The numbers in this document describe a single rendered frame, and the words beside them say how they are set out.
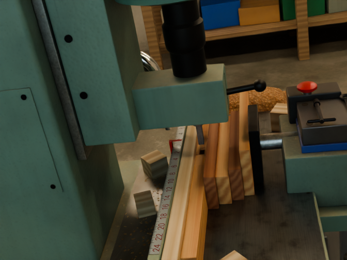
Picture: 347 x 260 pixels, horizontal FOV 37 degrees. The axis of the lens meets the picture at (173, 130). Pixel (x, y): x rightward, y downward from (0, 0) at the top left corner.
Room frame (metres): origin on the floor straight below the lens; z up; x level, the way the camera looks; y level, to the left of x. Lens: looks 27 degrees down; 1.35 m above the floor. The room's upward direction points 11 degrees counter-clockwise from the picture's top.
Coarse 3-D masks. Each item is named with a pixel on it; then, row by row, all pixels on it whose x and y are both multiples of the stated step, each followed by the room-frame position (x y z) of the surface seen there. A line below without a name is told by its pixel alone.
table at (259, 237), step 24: (264, 120) 0.85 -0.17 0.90; (264, 168) 0.69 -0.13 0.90; (264, 192) 0.63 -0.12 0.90; (312, 192) 0.61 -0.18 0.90; (216, 216) 0.59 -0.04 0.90; (240, 216) 0.58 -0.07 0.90; (264, 216) 0.57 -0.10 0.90; (288, 216) 0.56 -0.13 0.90; (312, 216) 0.55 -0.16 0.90; (336, 216) 0.58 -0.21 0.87; (216, 240) 0.54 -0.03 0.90; (240, 240) 0.53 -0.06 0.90; (264, 240) 0.52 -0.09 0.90; (288, 240) 0.52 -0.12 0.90; (312, 240) 0.51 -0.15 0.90
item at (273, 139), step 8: (256, 104) 0.73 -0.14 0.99; (248, 112) 0.71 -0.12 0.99; (256, 112) 0.70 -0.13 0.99; (248, 120) 0.68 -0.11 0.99; (256, 120) 0.68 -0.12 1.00; (248, 128) 0.66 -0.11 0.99; (256, 128) 0.65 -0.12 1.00; (256, 136) 0.65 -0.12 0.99; (264, 136) 0.69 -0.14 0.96; (272, 136) 0.68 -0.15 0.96; (280, 136) 0.68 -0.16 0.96; (288, 136) 0.68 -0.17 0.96; (256, 144) 0.65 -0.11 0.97; (264, 144) 0.68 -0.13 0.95; (272, 144) 0.67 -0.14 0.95; (280, 144) 0.67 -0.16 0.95; (256, 152) 0.65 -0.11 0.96; (256, 160) 0.65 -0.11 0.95; (256, 168) 0.65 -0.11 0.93; (256, 176) 0.65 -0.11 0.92
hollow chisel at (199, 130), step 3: (198, 126) 0.72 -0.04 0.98; (201, 126) 0.72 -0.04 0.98; (198, 129) 0.72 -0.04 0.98; (201, 129) 0.72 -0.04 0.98; (198, 132) 0.72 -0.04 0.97; (201, 132) 0.72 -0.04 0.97; (198, 135) 0.72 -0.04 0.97; (201, 135) 0.72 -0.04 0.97; (198, 138) 0.72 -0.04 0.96; (201, 138) 0.72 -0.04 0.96; (198, 141) 0.72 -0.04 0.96; (201, 141) 0.72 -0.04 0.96
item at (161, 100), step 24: (144, 72) 0.77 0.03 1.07; (168, 72) 0.75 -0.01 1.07; (216, 72) 0.71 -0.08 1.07; (144, 96) 0.70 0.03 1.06; (168, 96) 0.69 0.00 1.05; (192, 96) 0.69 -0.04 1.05; (216, 96) 0.68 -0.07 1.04; (144, 120) 0.70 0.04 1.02; (168, 120) 0.70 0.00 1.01; (192, 120) 0.69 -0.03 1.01; (216, 120) 0.68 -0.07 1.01
